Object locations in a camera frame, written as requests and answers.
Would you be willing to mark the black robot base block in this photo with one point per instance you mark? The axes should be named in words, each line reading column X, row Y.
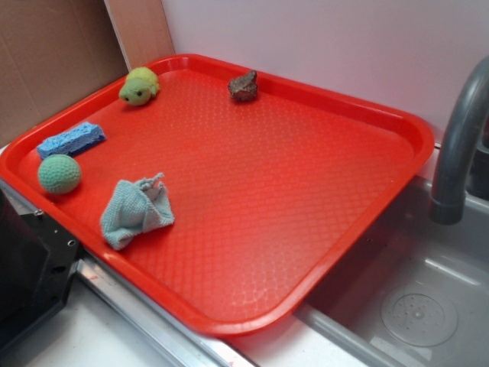
column 38, row 260

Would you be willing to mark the red plastic tray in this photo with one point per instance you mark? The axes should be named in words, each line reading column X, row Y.
column 268, row 195

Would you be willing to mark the brown rock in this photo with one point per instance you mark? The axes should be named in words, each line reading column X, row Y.
column 244, row 88

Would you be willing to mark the light blue crumpled cloth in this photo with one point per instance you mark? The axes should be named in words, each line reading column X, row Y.
column 136, row 208

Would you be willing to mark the green plush frog toy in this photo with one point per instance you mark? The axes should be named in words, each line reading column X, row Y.
column 141, row 85

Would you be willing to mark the blue sponge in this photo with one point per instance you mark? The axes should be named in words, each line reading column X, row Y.
column 72, row 142

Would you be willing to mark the grey plastic sink basin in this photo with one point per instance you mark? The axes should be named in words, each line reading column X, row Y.
column 409, row 292

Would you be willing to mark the grey toy faucet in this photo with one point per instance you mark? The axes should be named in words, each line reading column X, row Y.
column 462, row 164

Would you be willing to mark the brown cardboard panel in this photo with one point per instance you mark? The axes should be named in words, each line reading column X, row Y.
column 55, row 53

